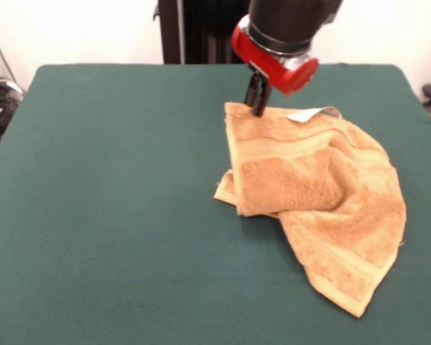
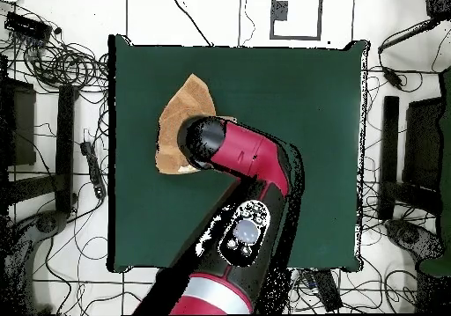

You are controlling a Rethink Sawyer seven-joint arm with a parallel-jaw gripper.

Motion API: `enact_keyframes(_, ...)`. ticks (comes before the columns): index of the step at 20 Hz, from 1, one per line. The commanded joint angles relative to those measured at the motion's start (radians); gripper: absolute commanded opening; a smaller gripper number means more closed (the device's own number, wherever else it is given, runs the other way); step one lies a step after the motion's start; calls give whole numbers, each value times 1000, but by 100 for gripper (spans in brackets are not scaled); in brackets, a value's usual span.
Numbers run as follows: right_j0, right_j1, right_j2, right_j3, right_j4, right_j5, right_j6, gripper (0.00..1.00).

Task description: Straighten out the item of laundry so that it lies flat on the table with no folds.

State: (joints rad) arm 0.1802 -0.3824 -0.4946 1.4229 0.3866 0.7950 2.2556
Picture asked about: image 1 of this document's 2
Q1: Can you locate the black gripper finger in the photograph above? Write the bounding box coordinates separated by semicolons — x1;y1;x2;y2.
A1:
253;78;272;118
244;73;260;109

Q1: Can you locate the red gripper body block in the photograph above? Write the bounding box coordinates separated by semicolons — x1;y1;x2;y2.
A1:
231;16;320;96

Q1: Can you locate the orange terry towel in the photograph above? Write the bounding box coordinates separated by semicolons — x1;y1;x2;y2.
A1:
213;101;407;318

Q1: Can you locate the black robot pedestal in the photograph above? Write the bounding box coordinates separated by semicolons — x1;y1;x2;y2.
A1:
152;0;252;65

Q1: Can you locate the dark green table cloth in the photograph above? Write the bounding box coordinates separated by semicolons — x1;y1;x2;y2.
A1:
0;63;431;345

